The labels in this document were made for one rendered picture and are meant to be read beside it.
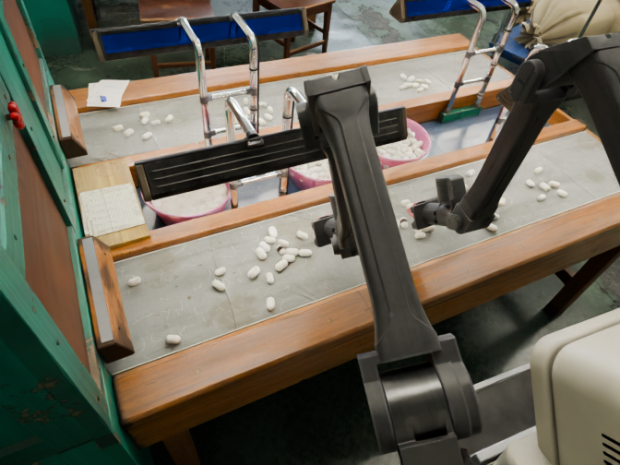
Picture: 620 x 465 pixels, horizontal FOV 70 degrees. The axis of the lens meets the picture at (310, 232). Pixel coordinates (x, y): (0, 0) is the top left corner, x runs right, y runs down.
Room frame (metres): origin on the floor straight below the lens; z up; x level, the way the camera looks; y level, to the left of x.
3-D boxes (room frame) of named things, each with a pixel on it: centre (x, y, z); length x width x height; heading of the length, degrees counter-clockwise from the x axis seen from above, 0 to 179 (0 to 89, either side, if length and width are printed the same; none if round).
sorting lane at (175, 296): (0.95, -0.32, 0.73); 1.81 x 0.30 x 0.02; 121
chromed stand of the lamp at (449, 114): (1.69, -0.50, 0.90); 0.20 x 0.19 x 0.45; 121
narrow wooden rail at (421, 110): (1.38, -0.06, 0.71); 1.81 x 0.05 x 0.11; 121
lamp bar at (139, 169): (0.77, 0.08, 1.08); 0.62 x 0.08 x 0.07; 121
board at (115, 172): (0.81, 0.56, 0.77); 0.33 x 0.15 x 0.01; 31
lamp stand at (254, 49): (1.18, 0.33, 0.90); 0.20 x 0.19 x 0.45; 121
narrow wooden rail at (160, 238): (1.10, -0.23, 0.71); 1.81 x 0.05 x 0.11; 121
